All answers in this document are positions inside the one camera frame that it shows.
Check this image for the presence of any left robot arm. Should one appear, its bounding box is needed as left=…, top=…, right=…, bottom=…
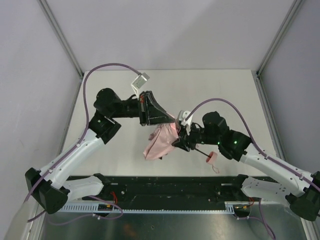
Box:
left=25, top=88, right=175, bottom=214

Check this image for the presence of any pink folding umbrella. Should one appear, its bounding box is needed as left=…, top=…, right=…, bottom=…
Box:
left=142, top=112, right=221, bottom=175

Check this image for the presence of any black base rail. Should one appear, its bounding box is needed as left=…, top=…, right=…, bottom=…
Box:
left=67, top=175, right=263, bottom=211

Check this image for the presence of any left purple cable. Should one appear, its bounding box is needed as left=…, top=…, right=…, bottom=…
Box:
left=24, top=63, right=141, bottom=223

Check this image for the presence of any aluminium frame post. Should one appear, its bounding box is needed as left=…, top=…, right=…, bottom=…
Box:
left=255, top=0, right=306, bottom=76
left=37, top=0, right=84, bottom=78

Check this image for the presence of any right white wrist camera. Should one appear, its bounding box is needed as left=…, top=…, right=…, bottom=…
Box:
left=177, top=110, right=193, bottom=132

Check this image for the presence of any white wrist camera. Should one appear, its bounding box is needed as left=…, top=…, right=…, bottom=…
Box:
left=177, top=110, right=193, bottom=132
left=131, top=72, right=150, bottom=98

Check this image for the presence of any white slotted cable duct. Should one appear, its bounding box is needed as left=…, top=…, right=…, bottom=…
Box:
left=59, top=201, right=247, bottom=215

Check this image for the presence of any left aluminium frame post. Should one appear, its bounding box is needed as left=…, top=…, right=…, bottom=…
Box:
left=37, top=0, right=84, bottom=78

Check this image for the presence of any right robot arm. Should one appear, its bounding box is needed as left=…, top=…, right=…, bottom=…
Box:
left=173, top=110, right=320, bottom=222

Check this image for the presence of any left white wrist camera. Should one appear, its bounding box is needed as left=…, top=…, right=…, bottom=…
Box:
left=131, top=72, right=150, bottom=98

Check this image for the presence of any right aluminium frame post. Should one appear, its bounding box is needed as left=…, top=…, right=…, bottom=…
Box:
left=255, top=0, right=306, bottom=76

